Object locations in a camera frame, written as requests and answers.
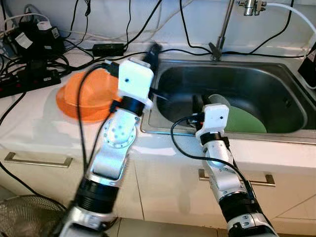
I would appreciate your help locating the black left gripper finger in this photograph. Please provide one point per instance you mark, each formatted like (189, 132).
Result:
(159, 94)
(155, 54)

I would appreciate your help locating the orange plastic bowl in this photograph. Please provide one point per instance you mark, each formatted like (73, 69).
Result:
(96, 86)

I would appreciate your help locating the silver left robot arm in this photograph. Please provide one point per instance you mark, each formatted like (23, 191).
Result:
(116, 148)

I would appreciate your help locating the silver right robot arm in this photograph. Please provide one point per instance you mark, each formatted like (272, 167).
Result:
(219, 168)

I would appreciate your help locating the white kitchen cabinet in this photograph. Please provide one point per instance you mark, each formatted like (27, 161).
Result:
(163, 187)

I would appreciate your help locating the grey cup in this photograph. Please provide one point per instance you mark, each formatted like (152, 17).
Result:
(219, 98)

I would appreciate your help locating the black power adapter brick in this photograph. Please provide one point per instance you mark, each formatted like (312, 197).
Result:
(108, 49)

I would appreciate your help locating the green plate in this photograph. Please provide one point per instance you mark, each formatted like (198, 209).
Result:
(247, 123)

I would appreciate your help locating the metal faucet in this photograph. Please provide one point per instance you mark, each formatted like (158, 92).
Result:
(216, 49)

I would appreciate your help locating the stainless steel sink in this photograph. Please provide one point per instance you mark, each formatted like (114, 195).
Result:
(261, 84)

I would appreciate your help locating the black charger with white label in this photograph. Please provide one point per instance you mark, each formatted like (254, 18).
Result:
(42, 44)

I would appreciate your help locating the black box on counter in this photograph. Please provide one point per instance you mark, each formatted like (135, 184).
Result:
(309, 71)

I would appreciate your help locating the black plug adapter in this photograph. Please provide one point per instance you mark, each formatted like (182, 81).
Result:
(38, 68)

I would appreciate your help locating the black power strip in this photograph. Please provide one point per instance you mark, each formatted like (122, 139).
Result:
(39, 79)

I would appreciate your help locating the metal floor fan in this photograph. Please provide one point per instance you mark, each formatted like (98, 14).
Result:
(24, 217)

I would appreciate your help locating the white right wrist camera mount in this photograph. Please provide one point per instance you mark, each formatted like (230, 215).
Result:
(215, 117)

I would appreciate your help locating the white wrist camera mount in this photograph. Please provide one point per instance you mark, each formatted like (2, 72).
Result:
(215, 117)
(134, 79)

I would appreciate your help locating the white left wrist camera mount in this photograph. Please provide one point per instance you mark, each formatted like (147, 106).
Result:
(134, 79)

